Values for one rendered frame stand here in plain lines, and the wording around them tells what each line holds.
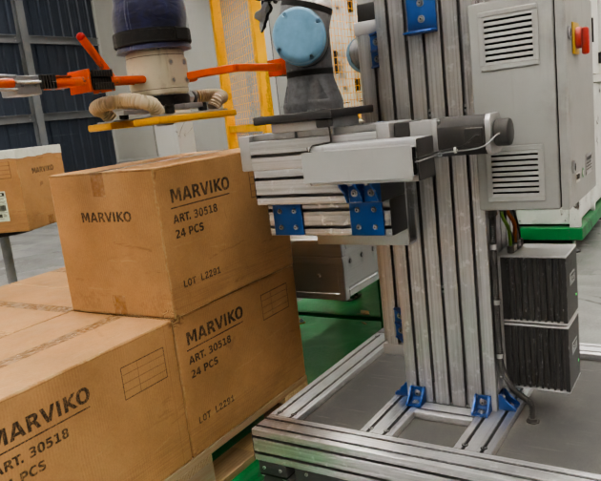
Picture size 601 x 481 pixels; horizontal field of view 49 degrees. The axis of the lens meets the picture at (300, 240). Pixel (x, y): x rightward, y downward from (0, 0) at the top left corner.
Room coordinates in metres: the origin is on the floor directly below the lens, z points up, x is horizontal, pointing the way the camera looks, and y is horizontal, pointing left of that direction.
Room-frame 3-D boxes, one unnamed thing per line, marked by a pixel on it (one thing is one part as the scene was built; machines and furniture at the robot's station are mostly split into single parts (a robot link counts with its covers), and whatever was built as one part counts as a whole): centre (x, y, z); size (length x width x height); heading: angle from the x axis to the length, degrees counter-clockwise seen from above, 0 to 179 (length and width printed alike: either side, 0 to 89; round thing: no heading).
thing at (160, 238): (2.03, 0.36, 0.74); 0.60 x 0.40 x 0.40; 148
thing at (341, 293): (2.36, 0.15, 0.48); 0.70 x 0.03 x 0.15; 57
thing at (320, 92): (1.69, -0.07, 1.09); 0.15 x 0.15 x 0.10
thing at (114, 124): (2.08, 0.44, 1.08); 0.34 x 0.10 x 0.05; 146
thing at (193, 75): (1.80, 0.38, 1.18); 0.93 x 0.30 x 0.04; 146
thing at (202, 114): (1.97, 0.29, 1.08); 0.34 x 0.10 x 0.05; 146
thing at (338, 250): (2.36, 0.15, 0.58); 0.70 x 0.03 x 0.06; 57
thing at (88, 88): (1.82, 0.50, 1.18); 0.10 x 0.08 x 0.06; 56
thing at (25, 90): (1.64, 0.63, 1.17); 0.07 x 0.07 x 0.04; 56
